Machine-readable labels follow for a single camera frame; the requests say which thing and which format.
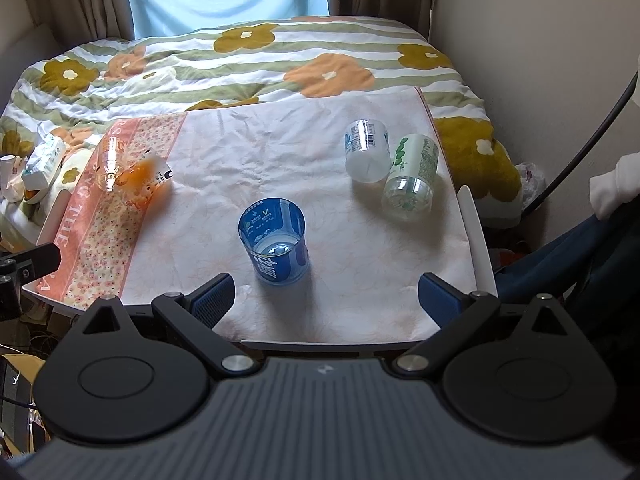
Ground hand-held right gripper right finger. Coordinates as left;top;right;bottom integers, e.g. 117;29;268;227
392;272;571;380

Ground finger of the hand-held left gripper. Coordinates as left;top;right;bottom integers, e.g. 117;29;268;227
0;242;62;282

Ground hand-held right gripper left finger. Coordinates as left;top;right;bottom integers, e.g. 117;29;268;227
82;272;261;380

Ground blue label clear cup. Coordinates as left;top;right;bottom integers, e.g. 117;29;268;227
238;198;309;286

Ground green label clear cup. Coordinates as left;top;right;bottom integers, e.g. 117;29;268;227
381;133;440;221

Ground orange label clear cup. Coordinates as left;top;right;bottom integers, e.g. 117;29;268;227
97;137;174;207

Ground white label clear cup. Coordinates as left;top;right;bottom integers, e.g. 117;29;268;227
344;118;390;183

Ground cardboard box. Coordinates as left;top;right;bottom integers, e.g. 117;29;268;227
0;354;42;413

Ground small white container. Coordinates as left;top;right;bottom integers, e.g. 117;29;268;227
0;155;29;202

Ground white tissue pack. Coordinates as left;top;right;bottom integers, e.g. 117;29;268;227
22;134;69;191

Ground person's leg in jeans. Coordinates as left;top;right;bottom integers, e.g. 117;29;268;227
495;208;640;321

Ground clear plastic bag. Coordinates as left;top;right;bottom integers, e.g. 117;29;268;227
512;161;547;212

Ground pink floral tablecloth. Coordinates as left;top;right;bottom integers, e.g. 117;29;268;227
22;86;495;347

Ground white cloth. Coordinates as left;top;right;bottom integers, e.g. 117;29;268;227
589;152;640;219

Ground flower print striped blanket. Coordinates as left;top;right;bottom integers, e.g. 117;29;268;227
0;16;524;233

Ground black cable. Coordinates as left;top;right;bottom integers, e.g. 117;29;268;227
521;72;640;215

